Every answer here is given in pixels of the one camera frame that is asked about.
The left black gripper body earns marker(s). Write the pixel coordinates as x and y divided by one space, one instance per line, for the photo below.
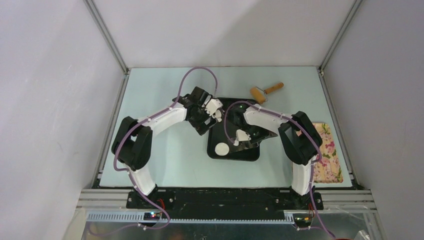
198 122

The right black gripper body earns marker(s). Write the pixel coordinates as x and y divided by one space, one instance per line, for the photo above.
255 132

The black baking tray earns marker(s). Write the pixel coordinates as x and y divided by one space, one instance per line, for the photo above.
244 151

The wooden dough roller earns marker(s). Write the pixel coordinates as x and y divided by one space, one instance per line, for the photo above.
261 95

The metal spatula with red handle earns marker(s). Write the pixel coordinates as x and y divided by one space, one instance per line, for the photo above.
258 134

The white dough ball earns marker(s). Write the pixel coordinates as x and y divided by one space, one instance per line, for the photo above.
218 115

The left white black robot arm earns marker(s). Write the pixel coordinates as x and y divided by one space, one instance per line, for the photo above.
132 145

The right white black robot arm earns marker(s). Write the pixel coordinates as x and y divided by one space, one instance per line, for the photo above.
300 140

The floral cloth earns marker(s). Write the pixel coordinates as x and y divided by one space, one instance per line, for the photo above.
329 170

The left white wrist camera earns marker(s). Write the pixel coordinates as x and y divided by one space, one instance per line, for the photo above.
212 106

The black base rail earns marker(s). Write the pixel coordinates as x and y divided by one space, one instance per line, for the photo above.
183 203

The aluminium frame with cable duct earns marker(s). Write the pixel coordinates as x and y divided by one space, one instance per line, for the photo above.
347 214

